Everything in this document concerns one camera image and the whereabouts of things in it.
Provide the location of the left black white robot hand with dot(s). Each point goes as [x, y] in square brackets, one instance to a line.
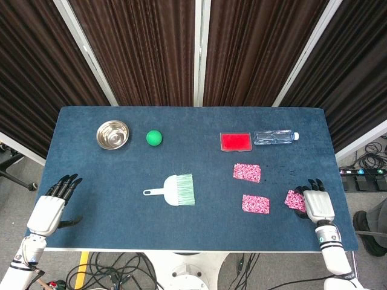
[45, 214]

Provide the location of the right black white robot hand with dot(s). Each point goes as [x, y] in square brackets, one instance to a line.
[319, 205]

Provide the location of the red white patterned card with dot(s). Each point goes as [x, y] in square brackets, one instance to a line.
[255, 204]
[247, 172]
[294, 201]

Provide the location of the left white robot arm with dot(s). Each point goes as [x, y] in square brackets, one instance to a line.
[15, 272]

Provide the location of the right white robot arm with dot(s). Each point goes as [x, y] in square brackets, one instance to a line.
[332, 253]

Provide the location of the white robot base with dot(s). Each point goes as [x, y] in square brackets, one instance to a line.
[187, 272]

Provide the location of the black chair base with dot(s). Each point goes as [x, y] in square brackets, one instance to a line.
[12, 172]

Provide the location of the black shoe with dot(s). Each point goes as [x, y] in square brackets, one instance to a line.
[367, 229]

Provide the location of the grey trouser leg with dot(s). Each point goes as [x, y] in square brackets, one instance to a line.
[381, 214]

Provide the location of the clear plastic water bottle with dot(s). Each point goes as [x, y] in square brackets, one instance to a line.
[273, 137]

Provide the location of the stainless steel bowl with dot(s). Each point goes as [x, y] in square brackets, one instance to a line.
[112, 135]

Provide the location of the clear case with red insert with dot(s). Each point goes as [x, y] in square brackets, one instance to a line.
[236, 142]

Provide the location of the blue fabric table cover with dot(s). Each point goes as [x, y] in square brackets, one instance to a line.
[193, 229]

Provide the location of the white brush with green bristles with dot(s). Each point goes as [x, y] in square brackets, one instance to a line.
[173, 190]

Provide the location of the green ball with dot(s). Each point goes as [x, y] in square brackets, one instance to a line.
[154, 138]

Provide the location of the brown pleated curtain panel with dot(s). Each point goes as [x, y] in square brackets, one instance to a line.
[36, 75]
[145, 51]
[257, 51]
[356, 75]

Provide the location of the white partition rail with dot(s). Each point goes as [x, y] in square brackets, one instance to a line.
[361, 140]
[21, 149]

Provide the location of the white partition post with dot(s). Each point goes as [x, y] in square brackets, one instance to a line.
[202, 54]
[306, 54]
[86, 54]

